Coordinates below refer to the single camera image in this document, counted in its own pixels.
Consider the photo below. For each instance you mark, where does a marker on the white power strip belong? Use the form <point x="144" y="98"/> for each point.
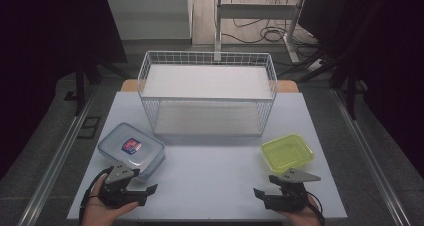
<point x="316" y="65"/>

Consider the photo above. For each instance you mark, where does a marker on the clear lidded plastic food container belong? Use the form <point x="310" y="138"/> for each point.
<point x="131" y="149"/>

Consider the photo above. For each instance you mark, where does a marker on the black floor bracket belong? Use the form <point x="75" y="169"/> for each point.
<point x="89" y="127"/>

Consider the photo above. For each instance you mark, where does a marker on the person's left hand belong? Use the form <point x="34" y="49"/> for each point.
<point x="96" y="211"/>

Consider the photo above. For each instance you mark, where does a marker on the green plastic container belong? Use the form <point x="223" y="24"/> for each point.
<point x="287" y="152"/>

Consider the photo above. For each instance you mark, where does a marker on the white metal desk frame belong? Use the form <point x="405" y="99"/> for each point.
<point x="218" y="26"/>

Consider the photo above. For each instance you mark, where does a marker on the person's right hand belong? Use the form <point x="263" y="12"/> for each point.
<point x="308" y="217"/>

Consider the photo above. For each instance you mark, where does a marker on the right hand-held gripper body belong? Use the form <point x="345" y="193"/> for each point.
<point x="286" y="199"/>

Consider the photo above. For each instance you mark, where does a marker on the black stand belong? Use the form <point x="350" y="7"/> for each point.
<point x="80" y="86"/>
<point x="350" y="86"/>

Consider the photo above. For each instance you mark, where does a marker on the white panel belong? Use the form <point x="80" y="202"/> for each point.
<point x="150" y="16"/>

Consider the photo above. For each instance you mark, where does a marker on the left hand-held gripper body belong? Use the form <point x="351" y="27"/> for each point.
<point x="115" y="192"/>

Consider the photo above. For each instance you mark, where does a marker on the metal floor rail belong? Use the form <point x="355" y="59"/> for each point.
<point x="370" y="159"/>
<point x="53" y="162"/>

